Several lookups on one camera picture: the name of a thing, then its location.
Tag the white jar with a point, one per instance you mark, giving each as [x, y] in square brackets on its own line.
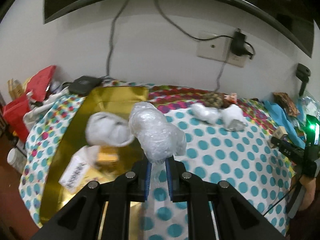
[17, 160]

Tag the black set-top box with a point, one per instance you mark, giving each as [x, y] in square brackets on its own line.
[84, 85]

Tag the gold storage box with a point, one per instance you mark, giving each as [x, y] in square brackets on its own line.
[116, 100]

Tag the black power adapter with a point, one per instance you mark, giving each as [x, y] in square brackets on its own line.
[238, 45]

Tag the clear plastic bag bundle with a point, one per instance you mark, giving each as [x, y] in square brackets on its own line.
[158, 138]

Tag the white plastic bag bundle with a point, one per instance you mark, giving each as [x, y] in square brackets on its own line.
[206, 114]

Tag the olive yellow yarn ball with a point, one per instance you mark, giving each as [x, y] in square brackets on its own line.
[213, 99]

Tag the blue cloth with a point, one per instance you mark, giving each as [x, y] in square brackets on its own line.
[279, 117]

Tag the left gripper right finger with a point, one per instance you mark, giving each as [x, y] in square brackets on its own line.
[178, 187]

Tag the brown patterned snack bag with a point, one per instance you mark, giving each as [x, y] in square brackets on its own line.
[286, 103]

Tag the white printed carton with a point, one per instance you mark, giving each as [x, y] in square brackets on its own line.
[81, 161]

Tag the colourful dotted bedsheet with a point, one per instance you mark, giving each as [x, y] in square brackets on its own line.
[244, 159]

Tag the brown haired doll figurine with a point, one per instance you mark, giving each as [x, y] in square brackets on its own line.
[229, 99]

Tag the beige wall socket panel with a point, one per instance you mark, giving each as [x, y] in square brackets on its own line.
[217, 49]

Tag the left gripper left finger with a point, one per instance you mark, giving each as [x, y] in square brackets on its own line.
[140, 183]

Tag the right hand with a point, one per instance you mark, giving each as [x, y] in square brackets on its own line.
[311, 197]

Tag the black wall hook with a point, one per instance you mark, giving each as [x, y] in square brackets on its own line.
[303, 73]

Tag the red gift bag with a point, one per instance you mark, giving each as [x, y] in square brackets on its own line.
[15, 110]

